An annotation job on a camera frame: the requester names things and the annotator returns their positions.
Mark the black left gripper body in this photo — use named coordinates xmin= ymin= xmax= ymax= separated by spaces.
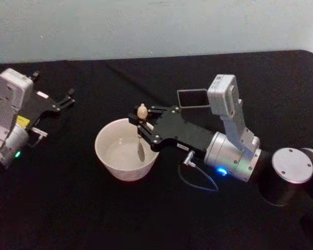
xmin=25 ymin=82 xmax=62 ymax=130

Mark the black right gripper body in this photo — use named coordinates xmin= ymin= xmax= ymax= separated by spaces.
xmin=150 ymin=106 xmax=216 ymax=159

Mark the spoon with cream knob handle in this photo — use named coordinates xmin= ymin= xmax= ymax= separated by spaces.
xmin=136 ymin=103 xmax=149 ymax=164

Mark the clear rectangular plastic case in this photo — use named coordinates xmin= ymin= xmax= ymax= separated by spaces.
xmin=176 ymin=88 xmax=209 ymax=108

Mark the white round bowl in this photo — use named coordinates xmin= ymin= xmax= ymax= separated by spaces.
xmin=94 ymin=118 xmax=160 ymax=182

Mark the black table cloth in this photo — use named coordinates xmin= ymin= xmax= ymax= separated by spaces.
xmin=0 ymin=49 xmax=313 ymax=250

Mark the thin cable on left gripper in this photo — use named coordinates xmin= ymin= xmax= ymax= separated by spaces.
xmin=25 ymin=127 xmax=49 ymax=148

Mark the thin cable on gripper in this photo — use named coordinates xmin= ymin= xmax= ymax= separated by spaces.
xmin=25 ymin=127 xmax=49 ymax=148
xmin=177 ymin=153 xmax=220 ymax=193

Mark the thin cable on right gripper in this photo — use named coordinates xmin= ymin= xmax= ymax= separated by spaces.
xmin=177 ymin=153 xmax=220 ymax=193

